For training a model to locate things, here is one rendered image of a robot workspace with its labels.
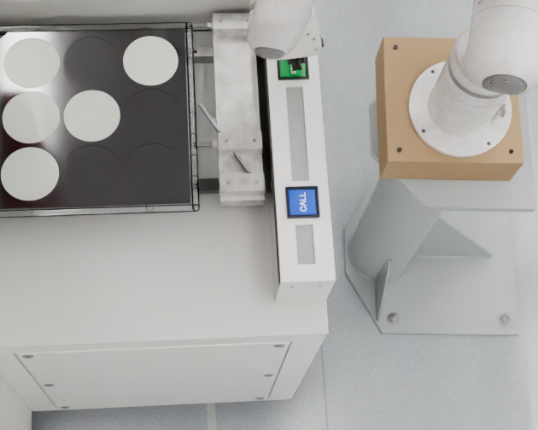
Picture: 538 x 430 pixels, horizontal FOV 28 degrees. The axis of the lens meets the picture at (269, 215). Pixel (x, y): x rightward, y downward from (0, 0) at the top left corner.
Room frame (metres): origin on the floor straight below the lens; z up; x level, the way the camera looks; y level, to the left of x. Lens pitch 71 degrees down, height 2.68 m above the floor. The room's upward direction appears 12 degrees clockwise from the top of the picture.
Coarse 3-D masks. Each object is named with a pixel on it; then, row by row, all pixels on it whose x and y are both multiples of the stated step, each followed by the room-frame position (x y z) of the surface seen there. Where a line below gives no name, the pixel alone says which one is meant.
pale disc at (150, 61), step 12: (132, 48) 0.89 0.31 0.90; (144, 48) 0.89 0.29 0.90; (156, 48) 0.90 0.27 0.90; (168, 48) 0.90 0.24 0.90; (132, 60) 0.86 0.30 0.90; (144, 60) 0.87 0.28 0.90; (156, 60) 0.87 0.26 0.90; (168, 60) 0.88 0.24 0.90; (132, 72) 0.84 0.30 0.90; (144, 72) 0.85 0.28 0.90; (156, 72) 0.85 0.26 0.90; (168, 72) 0.86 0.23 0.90; (144, 84) 0.82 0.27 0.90; (156, 84) 0.83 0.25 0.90
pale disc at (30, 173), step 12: (12, 156) 0.63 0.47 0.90; (24, 156) 0.64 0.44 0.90; (36, 156) 0.64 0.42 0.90; (48, 156) 0.65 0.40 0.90; (12, 168) 0.61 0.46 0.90; (24, 168) 0.62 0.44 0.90; (36, 168) 0.62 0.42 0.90; (48, 168) 0.62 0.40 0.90; (12, 180) 0.59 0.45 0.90; (24, 180) 0.59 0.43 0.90; (36, 180) 0.60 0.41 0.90; (48, 180) 0.60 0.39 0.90; (12, 192) 0.57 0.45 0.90; (24, 192) 0.57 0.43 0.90; (36, 192) 0.58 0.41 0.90; (48, 192) 0.58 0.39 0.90
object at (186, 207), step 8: (56, 208) 0.55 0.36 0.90; (64, 208) 0.56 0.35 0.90; (72, 208) 0.56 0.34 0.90; (80, 208) 0.56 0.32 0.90; (88, 208) 0.57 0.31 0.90; (96, 208) 0.57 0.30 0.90; (104, 208) 0.57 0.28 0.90; (112, 208) 0.57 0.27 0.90; (120, 208) 0.58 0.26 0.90; (128, 208) 0.58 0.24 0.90; (136, 208) 0.58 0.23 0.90; (144, 208) 0.59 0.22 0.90; (160, 208) 0.59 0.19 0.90; (168, 208) 0.60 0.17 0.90; (176, 208) 0.60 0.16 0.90; (184, 208) 0.60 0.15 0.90; (192, 208) 0.61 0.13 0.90; (0, 216) 0.52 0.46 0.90; (8, 216) 0.52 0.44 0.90; (16, 216) 0.53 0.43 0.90; (24, 216) 0.53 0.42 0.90; (32, 216) 0.53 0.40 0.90; (40, 216) 0.54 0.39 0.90; (48, 216) 0.54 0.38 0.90; (56, 216) 0.54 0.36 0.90
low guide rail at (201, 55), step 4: (196, 48) 0.94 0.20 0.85; (200, 48) 0.94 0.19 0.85; (204, 48) 0.94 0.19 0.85; (208, 48) 0.95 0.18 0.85; (212, 48) 0.95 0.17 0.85; (196, 52) 0.93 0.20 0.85; (200, 52) 0.93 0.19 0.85; (204, 52) 0.94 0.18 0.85; (208, 52) 0.94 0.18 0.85; (212, 52) 0.94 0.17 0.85; (196, 56) 0.92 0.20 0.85; (200, 56) 0.93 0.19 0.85; (204, 56) 0.93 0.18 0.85; (208, 56) 0.93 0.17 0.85; (212, 56) 0.93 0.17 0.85; (256, 56) 0.95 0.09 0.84; (196, 60) 0.92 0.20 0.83; (200, 60) 0.93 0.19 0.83; (204, 60) 0.93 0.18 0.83; (208, 60) 0.93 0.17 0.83; (212, 60) 0.93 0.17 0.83; (256, 60) 0.95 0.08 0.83
